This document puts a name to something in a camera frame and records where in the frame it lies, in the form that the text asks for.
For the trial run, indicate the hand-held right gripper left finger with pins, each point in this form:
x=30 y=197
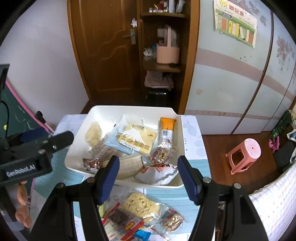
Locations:
x=108 y=180

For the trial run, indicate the dark storage box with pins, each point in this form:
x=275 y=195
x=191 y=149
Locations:
x=285 y=154

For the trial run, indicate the yellow puffed cracker packet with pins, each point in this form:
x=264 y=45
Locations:
x=141 y=205
x=93 y=134

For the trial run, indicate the white wafer packet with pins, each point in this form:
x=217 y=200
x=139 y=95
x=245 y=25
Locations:
x=130 y=165

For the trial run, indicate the folded pink cloth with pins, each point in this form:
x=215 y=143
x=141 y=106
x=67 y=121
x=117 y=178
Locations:
x=158 y=80

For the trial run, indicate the white and red packet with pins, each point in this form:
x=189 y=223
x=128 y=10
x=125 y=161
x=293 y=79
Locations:
x=157 y=173

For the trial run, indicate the pink plastic stool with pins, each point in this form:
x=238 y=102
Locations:
x=246 y=151

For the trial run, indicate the light blue bread packet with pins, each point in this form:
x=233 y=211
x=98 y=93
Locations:
x=134 y=139

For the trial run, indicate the clear red nut packet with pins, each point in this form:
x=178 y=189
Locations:
x=160 y=154
x=172 y=220

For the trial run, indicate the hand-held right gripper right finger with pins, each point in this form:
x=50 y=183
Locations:
x=188 y=183

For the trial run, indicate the blue wrapped candy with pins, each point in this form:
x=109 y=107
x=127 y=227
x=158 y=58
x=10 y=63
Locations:
x=142 y=235

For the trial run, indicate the brown chocolate snack packet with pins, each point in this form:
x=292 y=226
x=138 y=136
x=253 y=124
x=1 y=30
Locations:
x=91 y=163

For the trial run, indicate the orange and white packet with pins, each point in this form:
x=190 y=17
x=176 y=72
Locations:
x=166 y=132

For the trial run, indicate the floral sliding door wardrobe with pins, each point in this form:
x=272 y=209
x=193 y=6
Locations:
x=231 y=92

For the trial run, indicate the white plastic storage bin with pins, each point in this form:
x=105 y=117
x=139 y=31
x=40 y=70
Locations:
x=76 y=150

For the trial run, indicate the pink framed chalkboard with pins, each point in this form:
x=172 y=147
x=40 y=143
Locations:
x=16 y=115

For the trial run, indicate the red and dark packet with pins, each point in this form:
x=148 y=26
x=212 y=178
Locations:
x=120 y=220

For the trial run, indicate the small items on shelf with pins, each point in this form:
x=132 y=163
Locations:
x=166 y=5

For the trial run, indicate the green snack packet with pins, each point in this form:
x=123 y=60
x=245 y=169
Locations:
x=101 y=209

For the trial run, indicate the blue and white cloth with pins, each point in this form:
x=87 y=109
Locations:
x=291 y=134

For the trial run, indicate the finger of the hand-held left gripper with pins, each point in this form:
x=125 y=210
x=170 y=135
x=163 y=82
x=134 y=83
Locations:
x=34 y=134
x=57 y=140

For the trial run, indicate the clear text printed packet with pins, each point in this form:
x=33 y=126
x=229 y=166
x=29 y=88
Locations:
x=101 y=148

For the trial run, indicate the wooden corner shelf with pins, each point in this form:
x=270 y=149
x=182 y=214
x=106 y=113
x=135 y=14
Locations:
x=185 y=58

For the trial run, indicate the plaid bed sheet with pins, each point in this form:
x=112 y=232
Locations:
x=277 y=204

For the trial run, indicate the green bag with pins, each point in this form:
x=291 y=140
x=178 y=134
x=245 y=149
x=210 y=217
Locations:
x=281 y=126

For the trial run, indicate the person's left hand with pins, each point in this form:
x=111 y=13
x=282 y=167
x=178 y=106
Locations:
x=22 y=197

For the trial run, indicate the brown wooden door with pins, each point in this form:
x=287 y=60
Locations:
x=104 y=51

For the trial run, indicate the colourful wall poster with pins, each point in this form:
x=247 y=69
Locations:
x=235 y=25

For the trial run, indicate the pink toy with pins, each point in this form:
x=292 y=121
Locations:
x=274 y=143

